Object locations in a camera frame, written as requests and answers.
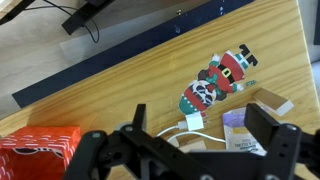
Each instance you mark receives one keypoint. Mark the purple white food pouch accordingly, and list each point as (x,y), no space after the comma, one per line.
(235,133)

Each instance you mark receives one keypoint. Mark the santa claus sticker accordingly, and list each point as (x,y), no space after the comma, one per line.
(220,80)

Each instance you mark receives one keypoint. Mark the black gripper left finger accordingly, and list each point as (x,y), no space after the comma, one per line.
(133,153)

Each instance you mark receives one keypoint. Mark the black box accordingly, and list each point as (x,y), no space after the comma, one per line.
(317,20)

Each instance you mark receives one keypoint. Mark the red woven basket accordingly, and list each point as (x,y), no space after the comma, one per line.
(36,150)

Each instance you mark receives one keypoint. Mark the black stand leg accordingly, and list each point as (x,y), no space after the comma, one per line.
(83,15)
(13,10)

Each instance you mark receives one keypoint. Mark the white charger plug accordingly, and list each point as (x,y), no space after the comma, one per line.
(194,121)

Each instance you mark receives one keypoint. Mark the light wooden table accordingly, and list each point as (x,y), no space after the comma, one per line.
(133,86)

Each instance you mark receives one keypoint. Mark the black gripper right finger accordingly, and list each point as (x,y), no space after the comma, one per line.
(283,143)

